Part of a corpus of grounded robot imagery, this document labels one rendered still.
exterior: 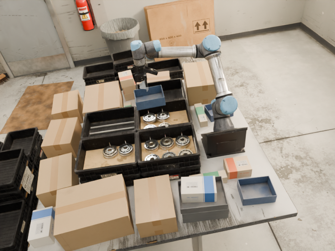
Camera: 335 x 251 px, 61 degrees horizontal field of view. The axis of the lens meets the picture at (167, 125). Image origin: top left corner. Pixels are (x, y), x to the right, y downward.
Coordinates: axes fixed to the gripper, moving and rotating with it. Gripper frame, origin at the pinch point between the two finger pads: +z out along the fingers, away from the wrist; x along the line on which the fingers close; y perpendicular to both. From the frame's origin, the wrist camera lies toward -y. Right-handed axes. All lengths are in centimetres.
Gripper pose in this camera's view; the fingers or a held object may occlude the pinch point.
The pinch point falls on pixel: (147, 89)
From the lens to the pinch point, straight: 204.0
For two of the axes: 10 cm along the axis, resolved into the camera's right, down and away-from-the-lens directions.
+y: -9.9, 1.7, -0.3
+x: 1.2, 5.9, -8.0
